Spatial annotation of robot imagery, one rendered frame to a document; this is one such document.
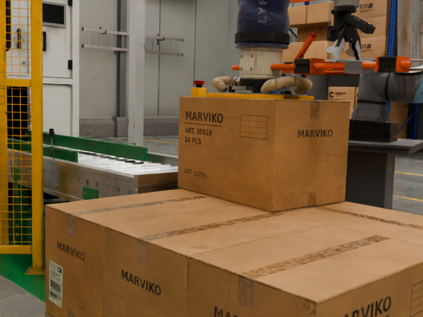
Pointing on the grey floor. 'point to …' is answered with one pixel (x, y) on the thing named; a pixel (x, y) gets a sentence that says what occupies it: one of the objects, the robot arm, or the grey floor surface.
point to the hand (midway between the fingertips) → (347, 65)
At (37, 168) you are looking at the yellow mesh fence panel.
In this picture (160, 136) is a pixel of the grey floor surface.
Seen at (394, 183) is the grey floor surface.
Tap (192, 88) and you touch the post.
